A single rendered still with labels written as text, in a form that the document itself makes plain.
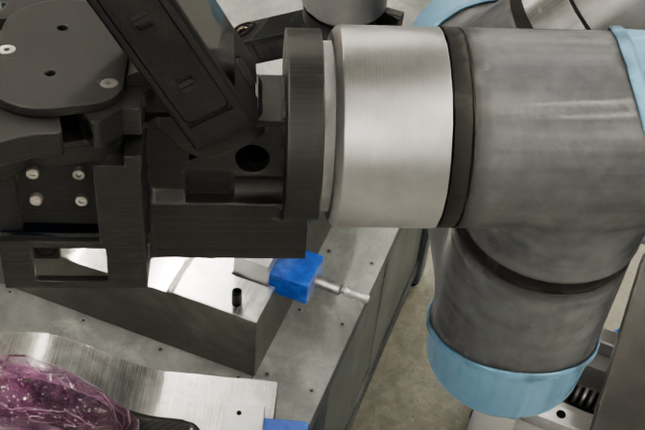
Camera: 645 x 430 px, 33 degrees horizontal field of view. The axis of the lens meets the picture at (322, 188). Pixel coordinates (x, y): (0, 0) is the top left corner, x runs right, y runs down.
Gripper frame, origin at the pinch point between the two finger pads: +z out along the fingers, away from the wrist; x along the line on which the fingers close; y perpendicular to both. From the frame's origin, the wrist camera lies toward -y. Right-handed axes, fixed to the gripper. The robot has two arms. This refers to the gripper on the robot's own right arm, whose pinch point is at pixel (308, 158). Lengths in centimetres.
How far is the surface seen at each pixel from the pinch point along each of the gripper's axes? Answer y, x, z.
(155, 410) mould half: -3.2, -28.2, 7.7
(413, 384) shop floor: 10, 42, 93
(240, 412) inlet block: 4.5, -26.7, 5.3
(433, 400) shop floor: 15, 40, 93
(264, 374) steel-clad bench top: 3.0, -17.4, 13.2
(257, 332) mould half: 2.2, -17.5, 6.3
